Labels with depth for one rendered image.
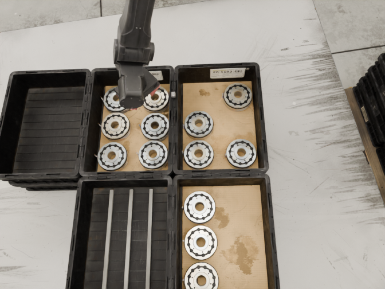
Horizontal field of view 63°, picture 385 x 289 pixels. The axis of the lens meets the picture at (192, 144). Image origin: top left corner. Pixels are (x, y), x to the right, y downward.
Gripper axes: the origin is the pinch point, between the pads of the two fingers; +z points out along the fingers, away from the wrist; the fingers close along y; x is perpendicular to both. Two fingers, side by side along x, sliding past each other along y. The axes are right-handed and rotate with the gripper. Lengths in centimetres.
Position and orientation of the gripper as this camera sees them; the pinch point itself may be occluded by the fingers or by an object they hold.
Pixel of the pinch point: (142, 100)
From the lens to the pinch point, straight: 94.3
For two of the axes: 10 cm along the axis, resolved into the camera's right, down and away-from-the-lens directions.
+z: 0.4, 3.3, 9.4
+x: -6.9, -6.7, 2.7
